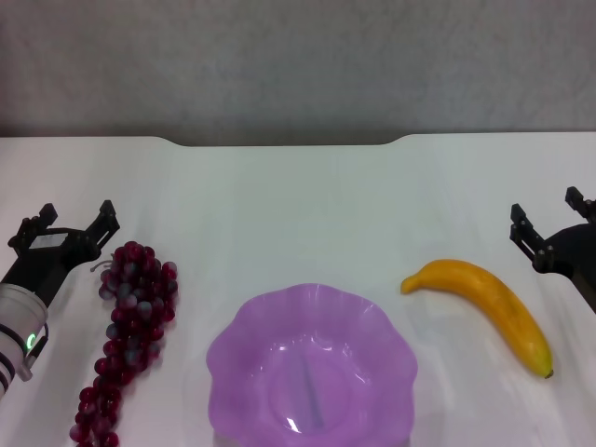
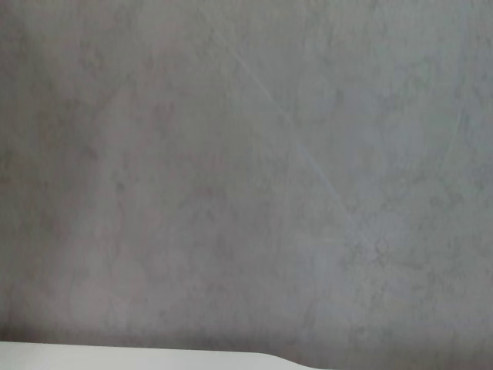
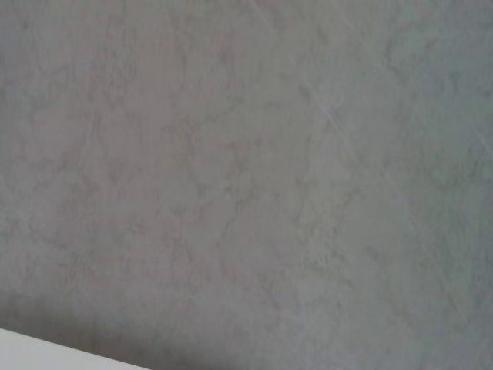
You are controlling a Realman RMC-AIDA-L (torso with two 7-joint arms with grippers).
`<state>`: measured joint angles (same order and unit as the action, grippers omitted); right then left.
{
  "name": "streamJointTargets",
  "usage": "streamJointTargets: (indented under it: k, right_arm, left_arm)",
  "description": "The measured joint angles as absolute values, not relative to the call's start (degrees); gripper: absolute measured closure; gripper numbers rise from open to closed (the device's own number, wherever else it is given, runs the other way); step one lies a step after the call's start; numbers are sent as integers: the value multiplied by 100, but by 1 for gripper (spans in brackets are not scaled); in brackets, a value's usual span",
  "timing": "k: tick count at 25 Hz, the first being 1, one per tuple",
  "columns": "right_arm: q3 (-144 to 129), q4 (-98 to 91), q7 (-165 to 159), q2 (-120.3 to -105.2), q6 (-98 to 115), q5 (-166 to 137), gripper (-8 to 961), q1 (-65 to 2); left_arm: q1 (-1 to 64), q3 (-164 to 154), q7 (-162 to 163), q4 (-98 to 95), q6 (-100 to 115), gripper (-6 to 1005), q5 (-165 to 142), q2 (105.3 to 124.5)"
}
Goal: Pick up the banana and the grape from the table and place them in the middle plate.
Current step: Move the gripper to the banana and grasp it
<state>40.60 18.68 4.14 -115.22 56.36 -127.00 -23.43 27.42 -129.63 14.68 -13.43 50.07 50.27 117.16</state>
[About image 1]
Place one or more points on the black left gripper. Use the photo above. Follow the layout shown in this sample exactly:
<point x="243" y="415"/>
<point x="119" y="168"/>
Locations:
<point x="51" y="261"/>

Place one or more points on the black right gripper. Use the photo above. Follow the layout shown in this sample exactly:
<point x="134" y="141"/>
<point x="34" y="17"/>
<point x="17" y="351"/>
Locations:
<point x="575" y="249"/>

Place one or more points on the yellow banana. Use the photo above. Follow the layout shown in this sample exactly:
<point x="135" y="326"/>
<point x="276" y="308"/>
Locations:
<point x="493" y="293"/>

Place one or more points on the dark red grape bunch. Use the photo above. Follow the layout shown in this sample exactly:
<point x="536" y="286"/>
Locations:
<point x="135" y="302"/>

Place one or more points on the purple wavy plastic plate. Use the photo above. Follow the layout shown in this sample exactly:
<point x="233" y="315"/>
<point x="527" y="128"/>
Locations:
<point x="312" y="363"/>

